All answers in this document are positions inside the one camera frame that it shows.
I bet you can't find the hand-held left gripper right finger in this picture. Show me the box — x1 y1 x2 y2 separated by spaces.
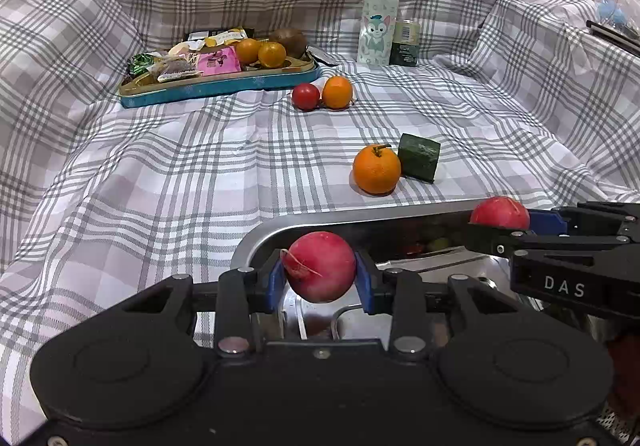
355 251 521 359

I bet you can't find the black flat object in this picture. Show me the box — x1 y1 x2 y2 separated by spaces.
586 19 640 46

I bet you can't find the clear brown snack packet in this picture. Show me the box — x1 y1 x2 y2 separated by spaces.
155 57 201 83

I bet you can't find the grey plaid blanket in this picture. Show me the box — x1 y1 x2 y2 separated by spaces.
0 0 640 444

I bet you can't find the mint cartoon water bottle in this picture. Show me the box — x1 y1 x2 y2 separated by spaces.
357 0 401 66

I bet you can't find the red tomato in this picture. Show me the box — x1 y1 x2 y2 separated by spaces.
291 83 321 111

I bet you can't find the dark green can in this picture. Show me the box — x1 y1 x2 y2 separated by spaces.
389 19 421 67

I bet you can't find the pink snack packet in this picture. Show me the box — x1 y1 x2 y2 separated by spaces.
196 48 242 76

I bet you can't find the red radish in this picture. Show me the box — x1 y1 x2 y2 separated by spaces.
281 231 357 304

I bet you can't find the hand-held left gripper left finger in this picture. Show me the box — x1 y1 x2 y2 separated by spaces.
122 256 288 358

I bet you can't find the brown round fruit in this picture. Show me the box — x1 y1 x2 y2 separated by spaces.
268 28 307 60

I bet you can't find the cream snack packet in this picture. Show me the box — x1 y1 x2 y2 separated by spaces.
167 40 206 56

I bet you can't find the green candy wrapper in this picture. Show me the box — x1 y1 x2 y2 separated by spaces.
129 53 156 76

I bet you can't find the stainless steel tray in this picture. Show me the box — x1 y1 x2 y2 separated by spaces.
232 199 613 344

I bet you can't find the red apple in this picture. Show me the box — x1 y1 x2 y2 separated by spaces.
470 196 531 230

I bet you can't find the large orange with stem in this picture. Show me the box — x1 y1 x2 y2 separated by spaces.
352 143 402 195

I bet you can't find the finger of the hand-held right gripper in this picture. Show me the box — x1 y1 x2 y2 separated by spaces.
462 225 640 258
529 201 640 237

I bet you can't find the green cube block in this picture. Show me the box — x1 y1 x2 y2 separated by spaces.
397 133 442 183

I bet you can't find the blue tin tray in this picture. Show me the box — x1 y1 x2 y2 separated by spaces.
119 59 321 110

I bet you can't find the yellow snack packet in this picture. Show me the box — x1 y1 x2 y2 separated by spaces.
202 29 248 47

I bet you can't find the grey foil packet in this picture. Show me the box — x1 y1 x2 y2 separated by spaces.
305 45 335 67

